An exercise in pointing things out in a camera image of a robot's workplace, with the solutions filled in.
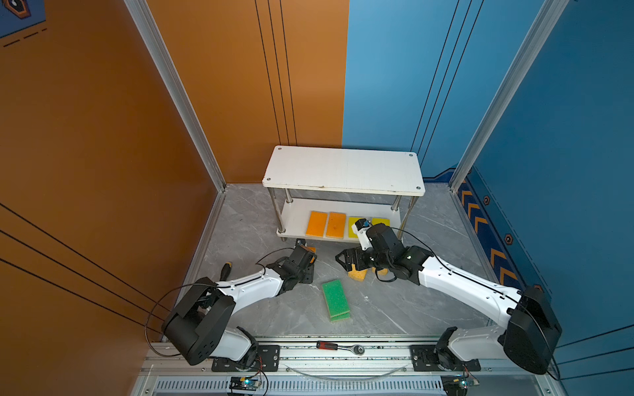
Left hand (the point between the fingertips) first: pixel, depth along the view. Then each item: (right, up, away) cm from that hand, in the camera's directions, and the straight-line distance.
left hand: (306, 267), depth 91 cm
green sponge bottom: (+12, -13, -11) cm, 21 cm away
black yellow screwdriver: (-30, -2, 0) cm, 30 cm away
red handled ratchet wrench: (+17, -20, -17) cm, 32 cm away
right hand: (+13, +7, -11) cm, 19 cm away
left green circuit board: (-17, -29, -20) cm, 39 cm away
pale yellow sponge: (+2, +6, +6) cm, 8 cm away
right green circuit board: (+45, -29, -20) cm, 57 cm away
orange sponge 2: (+11, +15, +4) cm, 19 cm away
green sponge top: (+10, -8, -9) cm, 16 cm away
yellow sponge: (+28, +17, +5) cm, 33 cm away
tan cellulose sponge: (+19, -2, -3) cm, 19 cm away
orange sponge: (+3, +16, +6) cm, 17 cm away
